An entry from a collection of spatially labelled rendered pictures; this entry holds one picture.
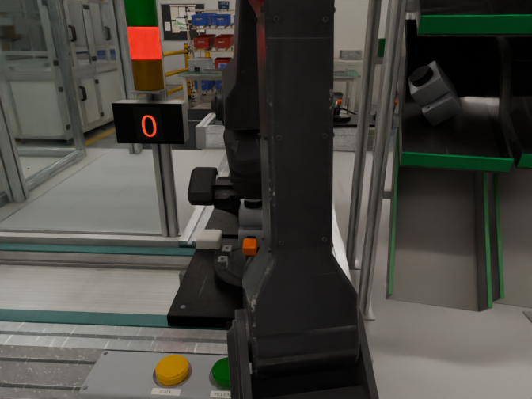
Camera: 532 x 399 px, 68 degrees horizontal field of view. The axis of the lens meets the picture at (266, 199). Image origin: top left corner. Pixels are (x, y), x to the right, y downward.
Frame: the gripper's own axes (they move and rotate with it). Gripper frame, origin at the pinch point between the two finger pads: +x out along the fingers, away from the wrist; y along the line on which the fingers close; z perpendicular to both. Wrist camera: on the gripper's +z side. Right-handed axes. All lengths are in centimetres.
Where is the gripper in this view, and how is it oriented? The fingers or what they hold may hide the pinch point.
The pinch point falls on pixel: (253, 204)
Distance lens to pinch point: 64.2
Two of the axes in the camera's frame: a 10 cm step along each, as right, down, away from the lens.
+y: -10.0, -0.2, 0.6
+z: 0.5, -8.4, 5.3
